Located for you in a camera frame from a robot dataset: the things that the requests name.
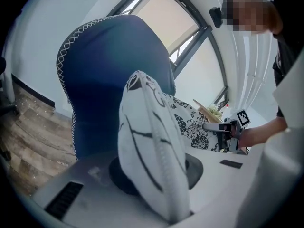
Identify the person's black shirt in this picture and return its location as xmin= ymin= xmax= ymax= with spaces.
xmin=271 ymin=0 xmax=304 ymax=118

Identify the black-framed window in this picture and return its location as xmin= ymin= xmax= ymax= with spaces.
xmin=107 ymin=0 xmax=230 ymax=115

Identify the black head-mounted camera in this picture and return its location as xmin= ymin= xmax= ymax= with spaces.
xmin=209 ymin=6 xmax=224 ymax=29

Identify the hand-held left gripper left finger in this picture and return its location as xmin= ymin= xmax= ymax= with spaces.
xmin=32 ymin=151 xmax=167 ymax=228

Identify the pale flower bunch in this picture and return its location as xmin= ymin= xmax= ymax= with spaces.
xmin=208 ymin=103 xmax=223 ymax=117

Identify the white curtain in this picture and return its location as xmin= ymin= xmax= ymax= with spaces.
xmin=234 ymin=29 xmax=270 ymax=110

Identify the white patterned cloth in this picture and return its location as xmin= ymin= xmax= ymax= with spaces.
xmin=117 ymin=70 xmax=229 ymax=224

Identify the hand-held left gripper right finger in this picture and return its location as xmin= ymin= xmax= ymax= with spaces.
xmin=185 ymin=151 xmax=262 ymax=215

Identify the person's head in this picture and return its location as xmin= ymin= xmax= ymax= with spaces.
xmin=223 ymin=0 xmax=284 ymax=35

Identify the wooden table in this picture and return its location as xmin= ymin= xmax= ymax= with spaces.
xmin=192 ymin=98 xmax=223 ymax=124

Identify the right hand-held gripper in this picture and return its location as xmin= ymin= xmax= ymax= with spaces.
xmin=202 ymin=107 xmax=252 ymax=155

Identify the white table leg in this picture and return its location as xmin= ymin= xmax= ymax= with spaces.
xmin=1 ymin=72 xmax=17 ymax=105

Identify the person's right forearm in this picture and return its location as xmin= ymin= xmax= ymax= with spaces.
xmin=238 ymin=116 xmax=288 ymax=150

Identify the blue upholstered chair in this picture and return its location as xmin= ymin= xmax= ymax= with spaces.
xmin=56 ymin=14 xmax=177 ymax=162

